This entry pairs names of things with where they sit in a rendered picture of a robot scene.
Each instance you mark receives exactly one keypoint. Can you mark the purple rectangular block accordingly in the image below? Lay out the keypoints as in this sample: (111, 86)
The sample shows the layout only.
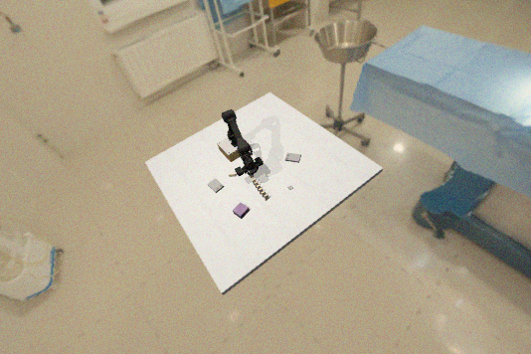
(241, 210)

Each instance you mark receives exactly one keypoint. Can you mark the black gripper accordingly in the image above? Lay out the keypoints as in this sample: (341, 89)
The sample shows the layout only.
(240, 171)

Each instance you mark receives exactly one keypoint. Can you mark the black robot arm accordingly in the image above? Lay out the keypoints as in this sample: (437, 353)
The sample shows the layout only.
(235, 136)

